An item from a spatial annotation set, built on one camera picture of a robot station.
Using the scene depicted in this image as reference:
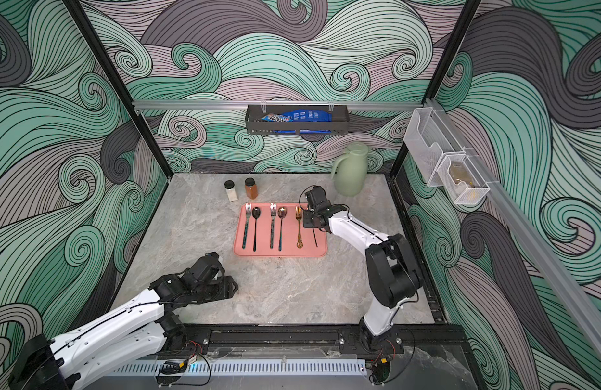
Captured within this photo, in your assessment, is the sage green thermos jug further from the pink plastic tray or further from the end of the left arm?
the end of the left arm

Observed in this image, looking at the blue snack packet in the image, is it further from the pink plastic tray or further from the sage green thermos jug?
the pink plastic tray

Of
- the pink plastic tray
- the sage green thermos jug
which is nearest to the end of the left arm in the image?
the pink plastic tray

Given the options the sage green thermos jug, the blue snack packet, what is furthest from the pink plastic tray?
the blue snack packet

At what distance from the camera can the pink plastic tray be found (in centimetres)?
94

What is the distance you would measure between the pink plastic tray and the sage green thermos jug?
221 millimetres

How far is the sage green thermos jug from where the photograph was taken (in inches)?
38.8
